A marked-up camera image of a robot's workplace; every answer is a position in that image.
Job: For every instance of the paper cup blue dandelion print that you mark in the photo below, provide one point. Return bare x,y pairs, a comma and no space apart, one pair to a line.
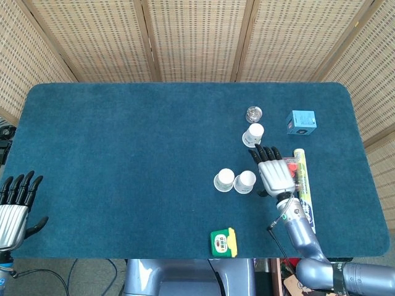
253,134

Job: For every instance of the light blue speaker box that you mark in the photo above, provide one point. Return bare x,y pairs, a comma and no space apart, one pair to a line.
302,121

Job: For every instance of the black equipment pile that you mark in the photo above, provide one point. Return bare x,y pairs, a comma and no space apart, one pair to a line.
6,145

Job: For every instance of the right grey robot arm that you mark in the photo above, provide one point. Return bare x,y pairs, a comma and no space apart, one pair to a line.
302,237

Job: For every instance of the yellow-green tube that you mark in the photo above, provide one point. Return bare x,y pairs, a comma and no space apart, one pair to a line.
304,179

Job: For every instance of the small clear glass jar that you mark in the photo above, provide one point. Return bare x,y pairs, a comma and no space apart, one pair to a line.
254,114

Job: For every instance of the paper cup green leaf print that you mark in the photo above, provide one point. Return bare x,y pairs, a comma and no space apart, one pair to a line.
224,180

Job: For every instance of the green yellow packet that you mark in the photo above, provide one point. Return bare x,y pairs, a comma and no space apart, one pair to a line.
222,243

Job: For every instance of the dark blue table mat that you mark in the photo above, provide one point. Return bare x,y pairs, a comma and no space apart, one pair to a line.
139,169

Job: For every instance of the clear box with red parts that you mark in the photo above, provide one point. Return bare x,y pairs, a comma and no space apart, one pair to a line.
293,169

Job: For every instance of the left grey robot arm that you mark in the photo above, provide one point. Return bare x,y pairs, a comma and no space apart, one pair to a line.
4,265

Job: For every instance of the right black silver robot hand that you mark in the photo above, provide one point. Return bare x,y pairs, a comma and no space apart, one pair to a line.
274,175

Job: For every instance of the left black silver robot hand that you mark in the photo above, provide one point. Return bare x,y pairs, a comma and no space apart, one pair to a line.
10,222

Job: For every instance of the woven rattan screen panel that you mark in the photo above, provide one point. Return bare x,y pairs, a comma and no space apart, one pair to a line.
382,175
296,40
370,77
102,40
24,61
197,40

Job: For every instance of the paper cup blue flower outline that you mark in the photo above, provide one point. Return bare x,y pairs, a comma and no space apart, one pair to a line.
245,182

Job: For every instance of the grey robot torso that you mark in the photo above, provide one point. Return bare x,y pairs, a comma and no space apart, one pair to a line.
185,277

